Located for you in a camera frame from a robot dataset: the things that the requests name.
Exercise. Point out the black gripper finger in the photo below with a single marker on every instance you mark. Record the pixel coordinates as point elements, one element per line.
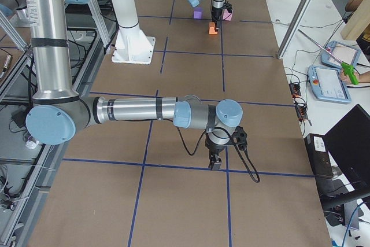
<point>215,26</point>
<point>215,161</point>

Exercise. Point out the orange block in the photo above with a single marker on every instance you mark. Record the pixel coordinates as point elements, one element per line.
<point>211,30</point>

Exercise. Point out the person's hand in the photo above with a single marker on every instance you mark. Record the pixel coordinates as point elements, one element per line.
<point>344,77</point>

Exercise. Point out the pink block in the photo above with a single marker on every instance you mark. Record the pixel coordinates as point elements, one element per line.
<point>227,16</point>

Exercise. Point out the purple block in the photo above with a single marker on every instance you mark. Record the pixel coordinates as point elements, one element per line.
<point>198,13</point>

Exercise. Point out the orange connector box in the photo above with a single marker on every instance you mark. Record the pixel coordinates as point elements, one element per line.
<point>295,89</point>

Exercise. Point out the black computer box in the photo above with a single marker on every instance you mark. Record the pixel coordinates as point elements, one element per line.
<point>318,156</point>

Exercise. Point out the lower teach pendant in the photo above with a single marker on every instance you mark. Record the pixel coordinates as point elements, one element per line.
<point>327,86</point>

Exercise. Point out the teach pendant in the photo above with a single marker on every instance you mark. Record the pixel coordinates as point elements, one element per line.
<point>327,86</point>
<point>345,53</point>

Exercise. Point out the upper teach pendant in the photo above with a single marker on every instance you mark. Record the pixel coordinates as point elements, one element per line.
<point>345,53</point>

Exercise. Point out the black monitor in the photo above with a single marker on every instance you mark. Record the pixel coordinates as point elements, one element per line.
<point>348,144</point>

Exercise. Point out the green grabber tool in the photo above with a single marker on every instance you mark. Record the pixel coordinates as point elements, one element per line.
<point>347,68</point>

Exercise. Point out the wooden board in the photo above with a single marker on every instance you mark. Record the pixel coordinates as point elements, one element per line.
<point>358,21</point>

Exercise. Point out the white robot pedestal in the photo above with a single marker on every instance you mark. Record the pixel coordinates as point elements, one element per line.
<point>132,46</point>

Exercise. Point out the aluminium frame post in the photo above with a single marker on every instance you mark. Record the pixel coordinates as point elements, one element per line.
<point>293,27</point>

